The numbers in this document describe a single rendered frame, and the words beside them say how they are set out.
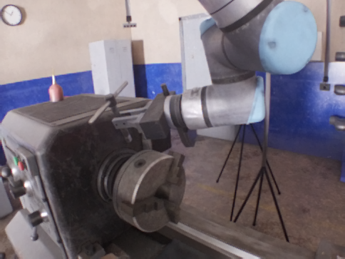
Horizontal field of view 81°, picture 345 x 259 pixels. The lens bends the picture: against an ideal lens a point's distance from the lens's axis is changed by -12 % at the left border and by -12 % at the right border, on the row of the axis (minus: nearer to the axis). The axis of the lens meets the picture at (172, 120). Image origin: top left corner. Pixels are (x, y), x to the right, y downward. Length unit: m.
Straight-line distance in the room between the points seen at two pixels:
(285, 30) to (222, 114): 0.22
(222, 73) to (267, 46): 0.17
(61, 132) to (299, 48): 0.62
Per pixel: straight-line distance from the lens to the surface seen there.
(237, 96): 0.44
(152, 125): 0.48
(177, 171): 0.71
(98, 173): 0.81
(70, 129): 0.72
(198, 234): 0.95
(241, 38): 0.30
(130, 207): 0.64
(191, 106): 0.46
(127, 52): 4.43
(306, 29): 0.32
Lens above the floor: 1.51
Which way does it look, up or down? 16 degrees down
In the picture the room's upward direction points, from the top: 4 degrees counter-clockwise
